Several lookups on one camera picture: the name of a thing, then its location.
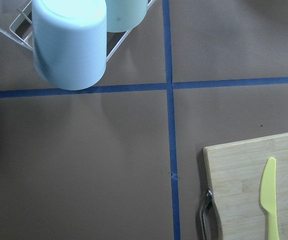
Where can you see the bamboo cutting board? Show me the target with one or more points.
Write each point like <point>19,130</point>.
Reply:
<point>234,172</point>

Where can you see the light green cup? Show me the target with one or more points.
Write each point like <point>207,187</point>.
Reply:
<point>124,15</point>

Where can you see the light blue cup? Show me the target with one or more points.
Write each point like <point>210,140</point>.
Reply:
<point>70,42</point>

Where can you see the yellow plastic knife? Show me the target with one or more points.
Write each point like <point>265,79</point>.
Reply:
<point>268,198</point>

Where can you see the metal cutting board handle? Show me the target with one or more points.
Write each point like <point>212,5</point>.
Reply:
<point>203,212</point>

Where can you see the white wire cup rack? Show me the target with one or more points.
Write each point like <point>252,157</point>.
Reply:
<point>16,21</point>

